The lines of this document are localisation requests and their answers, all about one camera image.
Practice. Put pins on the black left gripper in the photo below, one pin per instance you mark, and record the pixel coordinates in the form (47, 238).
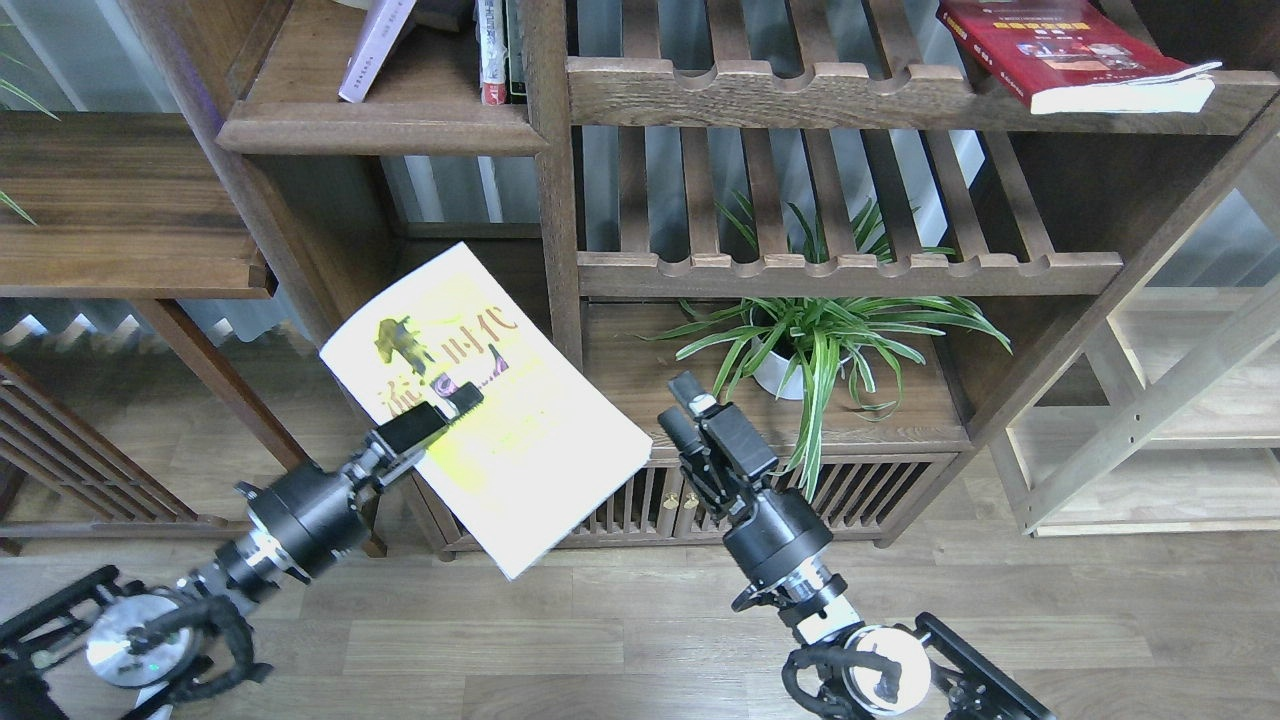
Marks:
(308, 518)

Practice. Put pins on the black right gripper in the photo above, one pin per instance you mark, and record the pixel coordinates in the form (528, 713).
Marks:
(775, 537)

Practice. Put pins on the yellow green book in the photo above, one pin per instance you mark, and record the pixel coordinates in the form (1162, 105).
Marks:
(542, 449)

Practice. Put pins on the purple white book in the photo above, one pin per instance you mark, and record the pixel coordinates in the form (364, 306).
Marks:
(385, 23)

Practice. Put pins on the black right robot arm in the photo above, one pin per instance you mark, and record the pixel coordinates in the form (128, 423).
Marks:
(842, 668)

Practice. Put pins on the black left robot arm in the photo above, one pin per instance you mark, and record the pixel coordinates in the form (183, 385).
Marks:
(191, 641)

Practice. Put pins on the white plant pot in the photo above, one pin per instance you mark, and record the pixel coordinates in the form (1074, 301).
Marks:
(775, 375)

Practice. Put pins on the green spider plant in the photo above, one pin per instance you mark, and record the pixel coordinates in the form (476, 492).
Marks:
(821, 340)

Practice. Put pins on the dark wooden bookshelf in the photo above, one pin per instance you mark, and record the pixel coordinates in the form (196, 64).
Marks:
(653, 184)

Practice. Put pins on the dark upright book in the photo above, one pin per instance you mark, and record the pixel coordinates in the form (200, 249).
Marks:
(516, 85)

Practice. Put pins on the red white upright book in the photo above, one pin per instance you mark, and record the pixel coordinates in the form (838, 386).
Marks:
(490, 21)

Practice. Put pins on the wooden slatted rack left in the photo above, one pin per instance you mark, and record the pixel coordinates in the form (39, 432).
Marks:
(44, 440)

